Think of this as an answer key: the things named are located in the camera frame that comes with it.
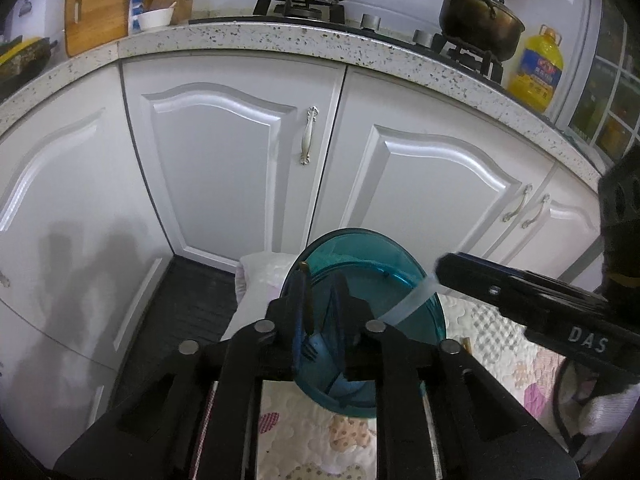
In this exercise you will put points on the thick golden brown chopstick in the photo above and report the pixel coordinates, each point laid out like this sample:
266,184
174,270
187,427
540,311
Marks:
308,300

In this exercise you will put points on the dark fork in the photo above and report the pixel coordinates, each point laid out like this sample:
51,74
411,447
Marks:
310,349

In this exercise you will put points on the dark bronze pot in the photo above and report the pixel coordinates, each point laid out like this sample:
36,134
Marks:
480,25

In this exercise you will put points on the white bowl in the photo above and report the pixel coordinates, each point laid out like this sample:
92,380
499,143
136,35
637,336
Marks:
155,19

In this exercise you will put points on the glass pane door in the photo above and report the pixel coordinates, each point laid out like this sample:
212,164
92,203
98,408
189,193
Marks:
615,85

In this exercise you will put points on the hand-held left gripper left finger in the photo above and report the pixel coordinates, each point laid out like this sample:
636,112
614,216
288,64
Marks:
300,320

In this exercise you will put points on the black gas stove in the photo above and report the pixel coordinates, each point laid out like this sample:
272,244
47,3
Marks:
300,10

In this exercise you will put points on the teal transparent utensil holder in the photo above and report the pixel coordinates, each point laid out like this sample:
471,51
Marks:
360,260

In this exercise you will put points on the person's right hand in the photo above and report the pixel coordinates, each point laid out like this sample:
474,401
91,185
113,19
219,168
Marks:
612,410

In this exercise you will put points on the white towel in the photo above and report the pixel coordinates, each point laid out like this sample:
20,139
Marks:
260,275

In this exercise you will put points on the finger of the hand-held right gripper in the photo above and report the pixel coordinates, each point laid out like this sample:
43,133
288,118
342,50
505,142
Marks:
525,295
480,262

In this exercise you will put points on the white cabinet door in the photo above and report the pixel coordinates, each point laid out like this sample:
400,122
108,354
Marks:
565,230
60,185
220,160
425,185

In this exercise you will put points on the floral printed quilt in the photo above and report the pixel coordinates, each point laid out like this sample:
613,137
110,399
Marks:
500,330

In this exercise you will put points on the wooden cutting board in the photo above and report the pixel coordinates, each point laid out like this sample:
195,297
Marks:
100,5

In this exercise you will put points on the yellow cooking oil bottle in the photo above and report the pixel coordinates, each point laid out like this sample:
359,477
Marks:
537,70

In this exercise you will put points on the blue white packet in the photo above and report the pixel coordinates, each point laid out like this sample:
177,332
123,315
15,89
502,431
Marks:
136,10

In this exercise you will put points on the grey stove knob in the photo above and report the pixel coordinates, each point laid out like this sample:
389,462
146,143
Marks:
370,21
423,37

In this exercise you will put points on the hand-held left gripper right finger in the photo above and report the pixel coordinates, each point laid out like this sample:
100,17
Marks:
341,315

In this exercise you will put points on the silver metal spoon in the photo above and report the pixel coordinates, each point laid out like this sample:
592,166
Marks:
410,300

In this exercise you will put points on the yellow black baking dish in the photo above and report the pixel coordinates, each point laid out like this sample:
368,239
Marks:
20,57

